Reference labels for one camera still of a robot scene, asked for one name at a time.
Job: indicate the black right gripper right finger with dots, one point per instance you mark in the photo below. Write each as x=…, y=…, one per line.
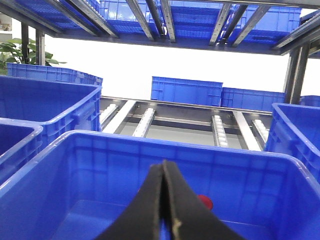
x=188, y=218

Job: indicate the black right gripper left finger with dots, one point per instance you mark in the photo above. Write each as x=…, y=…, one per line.
x=141, y=220

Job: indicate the red push button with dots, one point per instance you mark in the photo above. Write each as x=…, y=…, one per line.
x=206, y=201

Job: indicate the large blue plastic bin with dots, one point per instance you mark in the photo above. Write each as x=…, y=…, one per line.
x=78, y=185

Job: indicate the far low blue crate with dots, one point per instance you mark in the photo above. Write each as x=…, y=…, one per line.
x=249, y=99

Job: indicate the blue bin at right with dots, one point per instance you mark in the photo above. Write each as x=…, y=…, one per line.
x=295, y=131

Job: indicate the blue bin at left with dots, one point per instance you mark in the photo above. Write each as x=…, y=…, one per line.
x=58, y=107

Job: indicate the near left blue bin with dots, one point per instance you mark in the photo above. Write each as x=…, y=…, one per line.
x=20, y=141

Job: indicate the far left blue crate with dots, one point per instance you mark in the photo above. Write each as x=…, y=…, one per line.
x=52, y=74

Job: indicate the green plant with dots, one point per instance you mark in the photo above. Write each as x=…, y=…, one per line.
x=11, y=52

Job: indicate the metal rack frame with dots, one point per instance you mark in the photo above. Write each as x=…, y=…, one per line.
x=230, y=27

